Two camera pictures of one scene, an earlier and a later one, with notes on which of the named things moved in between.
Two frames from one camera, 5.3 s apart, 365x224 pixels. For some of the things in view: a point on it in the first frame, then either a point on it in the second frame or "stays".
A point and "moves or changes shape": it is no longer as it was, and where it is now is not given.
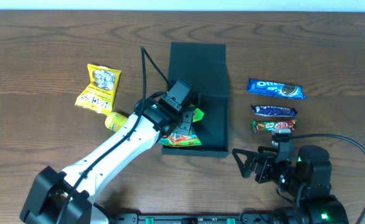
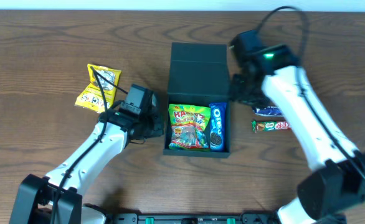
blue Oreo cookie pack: [274, 89] moves or changes shape
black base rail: [194, 218] stays
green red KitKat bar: [258, 125] stays
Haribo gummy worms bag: [180, 140] moves or changes shape
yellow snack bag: [99, 95] stays
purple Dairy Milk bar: [273, 111] stays
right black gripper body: [262, 167] → [238, 90]
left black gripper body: [185, 121] → [157, 123]
